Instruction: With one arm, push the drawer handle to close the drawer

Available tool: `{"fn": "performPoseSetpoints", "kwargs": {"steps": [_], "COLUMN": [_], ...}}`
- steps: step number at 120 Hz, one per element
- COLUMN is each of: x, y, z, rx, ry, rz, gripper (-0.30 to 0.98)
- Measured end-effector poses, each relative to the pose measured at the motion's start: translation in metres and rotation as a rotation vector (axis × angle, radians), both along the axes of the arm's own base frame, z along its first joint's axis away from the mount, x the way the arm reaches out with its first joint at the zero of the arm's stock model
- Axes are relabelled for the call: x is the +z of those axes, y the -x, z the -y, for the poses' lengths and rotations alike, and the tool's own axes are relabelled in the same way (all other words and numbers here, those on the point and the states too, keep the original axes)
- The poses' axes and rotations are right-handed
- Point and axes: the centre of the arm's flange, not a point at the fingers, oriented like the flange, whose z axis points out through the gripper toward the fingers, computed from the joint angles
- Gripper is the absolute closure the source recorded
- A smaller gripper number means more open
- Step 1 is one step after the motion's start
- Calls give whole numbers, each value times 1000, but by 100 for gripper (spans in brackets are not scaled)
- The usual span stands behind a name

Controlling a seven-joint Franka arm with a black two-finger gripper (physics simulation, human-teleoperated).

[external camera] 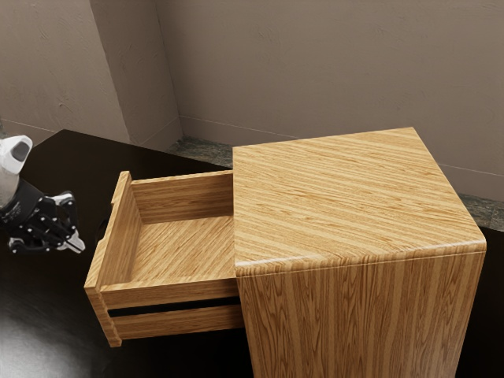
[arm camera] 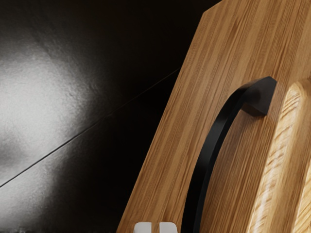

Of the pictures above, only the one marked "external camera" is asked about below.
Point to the wooden cabinet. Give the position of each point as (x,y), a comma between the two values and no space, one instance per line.
(354,236)

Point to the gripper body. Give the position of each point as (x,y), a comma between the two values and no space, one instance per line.
(27,212)

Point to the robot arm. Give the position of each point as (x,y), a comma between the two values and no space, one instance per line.
(10,161)

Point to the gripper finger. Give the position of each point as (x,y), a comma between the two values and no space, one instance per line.
(73,242)
(67,208)

